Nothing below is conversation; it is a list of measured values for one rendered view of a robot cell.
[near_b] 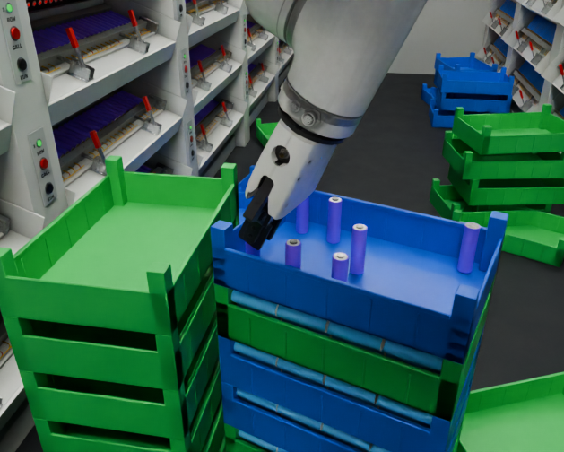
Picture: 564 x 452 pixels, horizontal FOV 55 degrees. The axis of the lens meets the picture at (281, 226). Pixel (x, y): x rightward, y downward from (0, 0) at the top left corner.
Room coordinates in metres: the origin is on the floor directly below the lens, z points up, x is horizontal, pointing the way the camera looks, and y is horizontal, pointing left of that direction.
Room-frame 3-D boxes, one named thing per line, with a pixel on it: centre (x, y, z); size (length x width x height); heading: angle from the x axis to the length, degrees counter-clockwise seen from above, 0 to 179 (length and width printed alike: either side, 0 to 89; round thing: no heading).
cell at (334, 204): (0.65, -0.07, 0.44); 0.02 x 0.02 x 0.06
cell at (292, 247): (0.54, -0.01, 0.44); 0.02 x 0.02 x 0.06
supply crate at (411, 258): (0.57, -0.10, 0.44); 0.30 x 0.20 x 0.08; 61
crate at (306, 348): (0.57, -0.10, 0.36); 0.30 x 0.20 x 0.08; 61
